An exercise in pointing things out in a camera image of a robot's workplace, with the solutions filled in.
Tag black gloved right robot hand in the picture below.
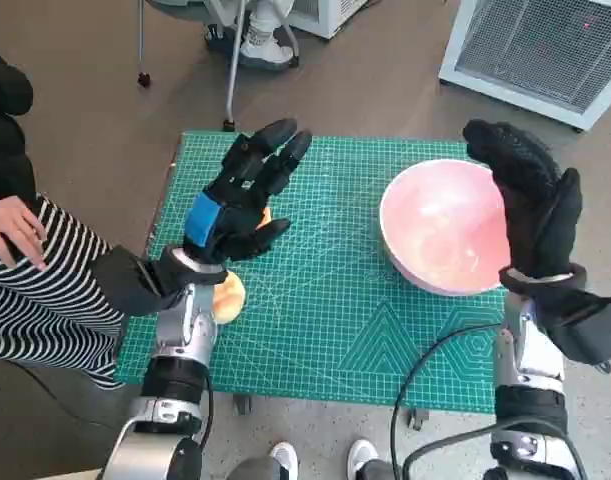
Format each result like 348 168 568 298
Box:
462 118 585 281

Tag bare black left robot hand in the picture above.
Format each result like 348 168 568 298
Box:
182 118 314 266

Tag person's hand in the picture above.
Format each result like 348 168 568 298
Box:
0 195 49 272

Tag pink bowl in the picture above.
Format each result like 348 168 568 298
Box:
378 158 512 297

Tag pale round toy bread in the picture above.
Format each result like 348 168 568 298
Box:
212 271 248 326

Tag person in striped clothing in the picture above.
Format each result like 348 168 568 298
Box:
0 47 127 391

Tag grey chair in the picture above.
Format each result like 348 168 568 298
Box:
136 0 301 133

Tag green cutting mat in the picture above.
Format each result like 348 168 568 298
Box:
115 130 509 415

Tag seated person in white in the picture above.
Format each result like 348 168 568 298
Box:
203 0 301 70

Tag white mesh cage unit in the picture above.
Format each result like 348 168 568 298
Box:
437 0 611 133

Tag small white appliance unit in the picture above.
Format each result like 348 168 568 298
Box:
283 0 360 41

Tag white shoe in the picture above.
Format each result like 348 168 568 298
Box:
268 440 301 480
346 438 380 475

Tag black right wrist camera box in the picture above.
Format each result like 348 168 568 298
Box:
534 282 611 374

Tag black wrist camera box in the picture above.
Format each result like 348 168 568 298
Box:
534 282 611 374
93 243 184 317

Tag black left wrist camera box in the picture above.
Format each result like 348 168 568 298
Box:
93 243 184 317

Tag long black robot cable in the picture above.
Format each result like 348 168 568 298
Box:
388 322 504 480

